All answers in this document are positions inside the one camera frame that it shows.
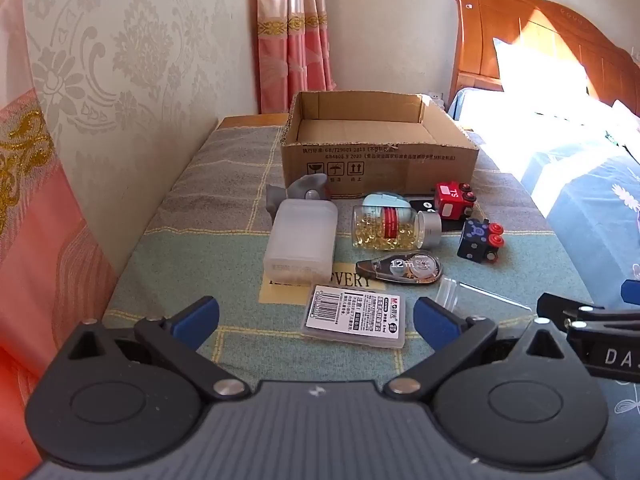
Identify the white pillow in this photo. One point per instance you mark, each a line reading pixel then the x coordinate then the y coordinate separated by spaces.
pixel 530 70

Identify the checked blanket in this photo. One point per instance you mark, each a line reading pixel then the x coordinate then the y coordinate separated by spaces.
pixel 200 240

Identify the cream patterned mattress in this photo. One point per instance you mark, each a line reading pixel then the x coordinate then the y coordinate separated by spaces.
pixel 125 85

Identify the wooden bed headboard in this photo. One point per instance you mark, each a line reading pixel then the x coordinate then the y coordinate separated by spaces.
pixel 500 35

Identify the clear plastic jar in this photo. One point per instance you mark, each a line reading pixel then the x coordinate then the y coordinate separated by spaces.
pixel 450 292

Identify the white translucent plastic box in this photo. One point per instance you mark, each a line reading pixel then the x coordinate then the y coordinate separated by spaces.
pixel 300 240

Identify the clear bottle of yellow capsules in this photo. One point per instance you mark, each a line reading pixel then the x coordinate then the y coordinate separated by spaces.
pixel 370 230

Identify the grey plastic toy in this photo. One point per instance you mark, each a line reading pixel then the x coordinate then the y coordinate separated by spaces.
pixel 300 187

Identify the dark blue toy train block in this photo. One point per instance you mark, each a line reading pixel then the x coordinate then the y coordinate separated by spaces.
pixel 475 240

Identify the black toy track piece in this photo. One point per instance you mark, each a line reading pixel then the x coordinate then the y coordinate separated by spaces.
pixel 422 205

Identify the red toy train block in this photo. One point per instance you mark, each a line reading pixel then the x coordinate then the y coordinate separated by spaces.
pixel 452 200

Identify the pink and gold curtain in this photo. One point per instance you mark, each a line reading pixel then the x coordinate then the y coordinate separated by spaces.
pixel 295 35

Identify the wooden table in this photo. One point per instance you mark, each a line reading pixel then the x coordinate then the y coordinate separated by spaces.
pixel 250 121

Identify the brown cardboard box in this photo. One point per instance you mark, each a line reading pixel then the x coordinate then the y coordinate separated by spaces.
pixel 380 165

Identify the correction tape dispenser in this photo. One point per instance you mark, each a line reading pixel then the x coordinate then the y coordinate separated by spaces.
pixel 400 267

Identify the light blue oval case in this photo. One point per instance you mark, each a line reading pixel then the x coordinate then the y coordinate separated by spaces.
pixel 380 201

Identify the clear labelled case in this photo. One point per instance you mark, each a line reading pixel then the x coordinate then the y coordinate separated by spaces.
pixel 350 315

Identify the blue floral bed sheet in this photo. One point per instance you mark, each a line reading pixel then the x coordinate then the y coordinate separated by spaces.
pixel 590 200

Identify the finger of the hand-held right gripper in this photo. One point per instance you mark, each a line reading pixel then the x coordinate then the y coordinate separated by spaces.
pixel 600 316
pixel 632 292

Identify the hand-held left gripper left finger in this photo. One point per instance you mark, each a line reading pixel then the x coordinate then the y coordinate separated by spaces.
pixel 197 320

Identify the pink quilt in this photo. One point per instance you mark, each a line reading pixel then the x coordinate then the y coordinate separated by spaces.
pixel 30 210

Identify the white wall socket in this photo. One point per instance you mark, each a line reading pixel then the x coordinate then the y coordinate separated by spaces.
pixel 436 96

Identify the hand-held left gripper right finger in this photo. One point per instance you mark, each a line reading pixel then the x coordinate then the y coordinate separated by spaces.
pixel 437 322

